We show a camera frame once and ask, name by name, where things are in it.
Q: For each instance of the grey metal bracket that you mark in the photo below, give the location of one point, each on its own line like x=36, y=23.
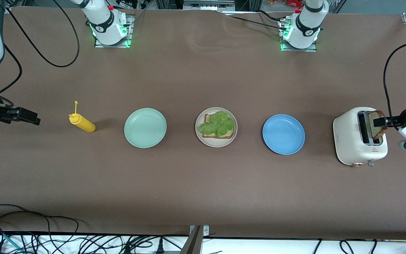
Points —
x=194, y=240

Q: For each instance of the yellow squeeze bottle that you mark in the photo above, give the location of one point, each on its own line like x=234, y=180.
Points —
x=85, y=124

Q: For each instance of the black power plug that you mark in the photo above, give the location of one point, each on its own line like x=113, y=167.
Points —
x=160, y=247

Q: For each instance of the brown bread slice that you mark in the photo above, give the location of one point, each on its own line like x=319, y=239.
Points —
x=377, y=133
x=228, y=135

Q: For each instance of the white toaster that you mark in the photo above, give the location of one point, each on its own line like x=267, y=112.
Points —
x=347, y=141

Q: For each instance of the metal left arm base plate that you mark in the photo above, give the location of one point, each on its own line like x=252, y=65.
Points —
x=314, y=49

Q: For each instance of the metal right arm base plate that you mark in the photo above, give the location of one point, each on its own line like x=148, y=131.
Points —
x=129, y=33

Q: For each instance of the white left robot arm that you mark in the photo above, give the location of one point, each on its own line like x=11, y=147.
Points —
x=308, y=24

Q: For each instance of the pale green plate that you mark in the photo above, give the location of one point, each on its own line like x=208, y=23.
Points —
x=145, y=127

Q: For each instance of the grey equipment box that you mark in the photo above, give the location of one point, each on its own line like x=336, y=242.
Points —
x=208, y=4

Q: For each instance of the green lettuce leaf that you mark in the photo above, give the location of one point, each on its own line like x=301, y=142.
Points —
x=219, y=123

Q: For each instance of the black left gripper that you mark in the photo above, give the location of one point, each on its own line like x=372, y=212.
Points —
x=403, y=116

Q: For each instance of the blue plate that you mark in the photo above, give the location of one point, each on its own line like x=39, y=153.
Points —
x=283, y=134

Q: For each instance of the beige plate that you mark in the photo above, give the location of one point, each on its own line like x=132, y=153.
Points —
x=216, y=143

